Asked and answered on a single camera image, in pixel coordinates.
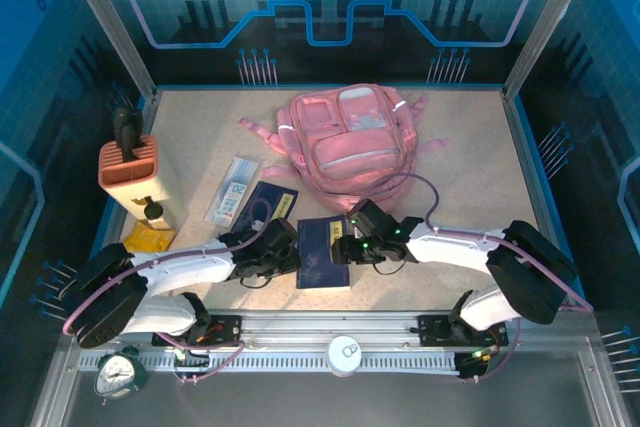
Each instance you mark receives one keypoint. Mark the aluminium mounting beam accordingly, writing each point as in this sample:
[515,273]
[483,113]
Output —
[325,323]

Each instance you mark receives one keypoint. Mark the dark blue book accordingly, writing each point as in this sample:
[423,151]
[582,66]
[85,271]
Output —
[270,207]
[320,257]

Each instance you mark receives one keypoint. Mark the black connector box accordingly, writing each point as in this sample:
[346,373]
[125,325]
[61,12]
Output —
[477,364]

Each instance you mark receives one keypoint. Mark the blue white mask pack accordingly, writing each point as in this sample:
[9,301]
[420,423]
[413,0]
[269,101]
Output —
[232,192]

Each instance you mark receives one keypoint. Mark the aluminium frame post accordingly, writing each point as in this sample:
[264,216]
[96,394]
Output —
[550,22]
[110,27]

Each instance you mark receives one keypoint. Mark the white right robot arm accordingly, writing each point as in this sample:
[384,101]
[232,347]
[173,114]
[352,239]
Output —
[450,244]

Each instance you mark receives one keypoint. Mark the pink school backpack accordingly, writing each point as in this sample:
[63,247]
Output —
[350,147]

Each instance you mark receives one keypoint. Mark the silver tin can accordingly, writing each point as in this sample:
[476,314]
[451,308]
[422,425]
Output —
[344,354]

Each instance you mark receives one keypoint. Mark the green alarm clock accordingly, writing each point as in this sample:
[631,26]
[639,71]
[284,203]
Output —
[117,376]

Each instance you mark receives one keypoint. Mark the yellow cartoon book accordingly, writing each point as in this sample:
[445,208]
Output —
[147,239]

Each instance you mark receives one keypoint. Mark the cream orange knife block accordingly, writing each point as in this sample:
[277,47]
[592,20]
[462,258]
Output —
[135,182]

